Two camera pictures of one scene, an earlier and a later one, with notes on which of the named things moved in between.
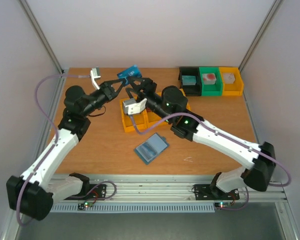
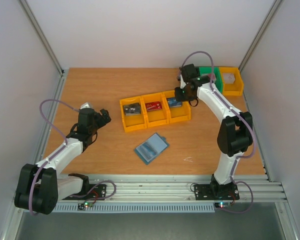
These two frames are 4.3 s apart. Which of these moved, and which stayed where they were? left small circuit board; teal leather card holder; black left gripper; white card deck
Moved: black left gripper
Stayed: white card deck; teal leather card holder; left small circuit board
